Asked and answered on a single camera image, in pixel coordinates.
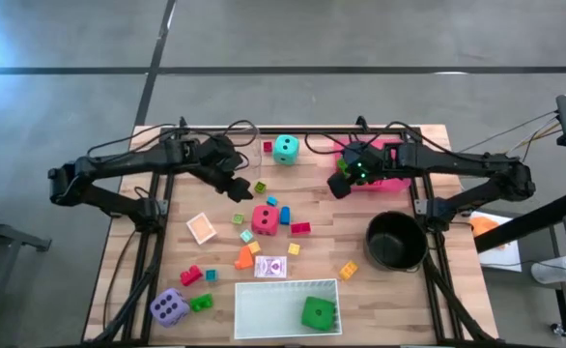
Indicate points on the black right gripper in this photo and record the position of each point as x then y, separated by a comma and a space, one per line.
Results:
370, 162

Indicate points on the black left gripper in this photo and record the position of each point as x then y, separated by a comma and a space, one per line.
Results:
217, 157

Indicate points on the long green brick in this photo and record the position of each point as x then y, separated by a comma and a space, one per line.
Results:
342, 166

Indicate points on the lime green square brick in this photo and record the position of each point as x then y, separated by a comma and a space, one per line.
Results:
260, 187

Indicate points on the pale green square brick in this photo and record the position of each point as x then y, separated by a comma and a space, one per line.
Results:
237, 218

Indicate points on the red foam die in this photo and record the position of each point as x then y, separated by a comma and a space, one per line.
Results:
265, 220

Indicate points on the pale teal square brick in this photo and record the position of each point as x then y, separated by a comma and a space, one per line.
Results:
246, 236

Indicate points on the orange playing card box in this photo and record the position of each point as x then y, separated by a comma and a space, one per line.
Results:
201, 228

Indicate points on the red rectangular brick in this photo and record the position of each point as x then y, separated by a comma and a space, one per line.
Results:
301, 228

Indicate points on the red stepped brick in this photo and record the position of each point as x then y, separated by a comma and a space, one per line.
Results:
191, 276

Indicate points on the green foam die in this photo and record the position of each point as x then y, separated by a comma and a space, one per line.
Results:
318, 314

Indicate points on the purple foam die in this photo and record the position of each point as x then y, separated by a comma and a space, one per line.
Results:
169, 308

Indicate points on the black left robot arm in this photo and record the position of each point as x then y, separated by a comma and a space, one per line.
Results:
119, 164

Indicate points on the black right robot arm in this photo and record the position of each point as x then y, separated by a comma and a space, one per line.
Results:
457, 162

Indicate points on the sky blue brick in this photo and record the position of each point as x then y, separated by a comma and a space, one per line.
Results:
272, 200

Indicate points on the pink plastic bin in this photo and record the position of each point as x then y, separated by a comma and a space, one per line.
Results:
384, 185

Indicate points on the small dark red brick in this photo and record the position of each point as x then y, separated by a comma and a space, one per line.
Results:
267, 146

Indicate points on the dark blue rounded brick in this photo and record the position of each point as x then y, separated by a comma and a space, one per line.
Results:
285, 215

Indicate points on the small yellow square brick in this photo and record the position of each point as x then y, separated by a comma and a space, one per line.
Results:
293, 248
254, 247

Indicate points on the teal foam die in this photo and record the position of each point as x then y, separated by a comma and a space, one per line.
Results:
286, 150

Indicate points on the orange brick with peg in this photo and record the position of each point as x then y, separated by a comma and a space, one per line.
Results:
244, 259

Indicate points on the black bucket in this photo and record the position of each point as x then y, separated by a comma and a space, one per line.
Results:
395, 241

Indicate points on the yellow rectangular brick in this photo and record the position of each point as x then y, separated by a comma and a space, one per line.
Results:
348, 271

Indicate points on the turquoise square brick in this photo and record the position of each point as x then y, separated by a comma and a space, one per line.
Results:
211, 275

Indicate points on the small green brick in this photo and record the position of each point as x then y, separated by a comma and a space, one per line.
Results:
201, 303

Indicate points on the orange cloth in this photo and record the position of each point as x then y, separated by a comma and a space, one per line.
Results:
486, 226

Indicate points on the white paper sheet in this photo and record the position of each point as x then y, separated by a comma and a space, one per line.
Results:
505, 258

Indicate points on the black diagonal bar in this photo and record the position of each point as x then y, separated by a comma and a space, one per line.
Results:
529, 222

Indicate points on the black metal stand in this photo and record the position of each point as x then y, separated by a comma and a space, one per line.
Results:
3, 234

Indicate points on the caster wheel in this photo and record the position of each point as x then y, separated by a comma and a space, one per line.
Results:
559, 330

